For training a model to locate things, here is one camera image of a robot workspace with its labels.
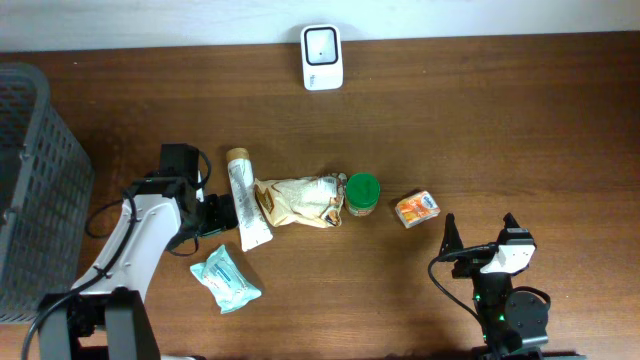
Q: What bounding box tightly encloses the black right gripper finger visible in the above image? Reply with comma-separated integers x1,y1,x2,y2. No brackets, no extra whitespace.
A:
439,213,464,256
497,213,521,244

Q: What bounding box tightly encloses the white cream tube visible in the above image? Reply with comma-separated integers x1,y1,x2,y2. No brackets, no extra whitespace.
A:
226,148,273,252

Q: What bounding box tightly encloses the orange tissue pack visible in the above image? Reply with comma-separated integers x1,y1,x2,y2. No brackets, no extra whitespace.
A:
395,191,441,229

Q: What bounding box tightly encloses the teal tissue pack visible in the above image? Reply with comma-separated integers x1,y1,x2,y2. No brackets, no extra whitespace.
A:
190,245,262,314

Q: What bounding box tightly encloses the beige snack bag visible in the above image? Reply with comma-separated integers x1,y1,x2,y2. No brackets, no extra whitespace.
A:
254,173,347,228

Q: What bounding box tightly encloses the green lid jar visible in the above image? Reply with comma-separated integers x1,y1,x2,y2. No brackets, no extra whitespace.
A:
345,173,381,217

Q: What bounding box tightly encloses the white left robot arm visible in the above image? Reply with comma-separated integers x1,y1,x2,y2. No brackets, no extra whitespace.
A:
28,176,237,359

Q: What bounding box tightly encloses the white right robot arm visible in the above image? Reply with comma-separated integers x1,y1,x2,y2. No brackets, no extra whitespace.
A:
433,213,551,359

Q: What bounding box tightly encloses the white barcode scanner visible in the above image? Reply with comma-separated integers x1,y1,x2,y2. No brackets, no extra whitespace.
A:
300,24,344,91

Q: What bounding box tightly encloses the grey plastic basket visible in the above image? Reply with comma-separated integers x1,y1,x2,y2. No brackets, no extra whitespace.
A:
1,63,95,324

